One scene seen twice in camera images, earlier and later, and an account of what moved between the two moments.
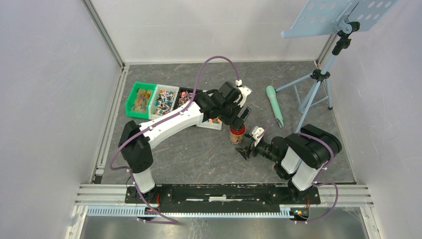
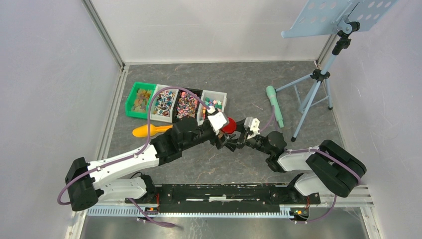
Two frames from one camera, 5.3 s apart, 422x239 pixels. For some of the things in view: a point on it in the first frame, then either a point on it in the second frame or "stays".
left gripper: [239, 122] -> [220, 143]
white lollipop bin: [162, 100] stays
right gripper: [245, 152] -> [243, 139]
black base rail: [251, 194] stays
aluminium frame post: [105, 32] stays
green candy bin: [139, 101] stays
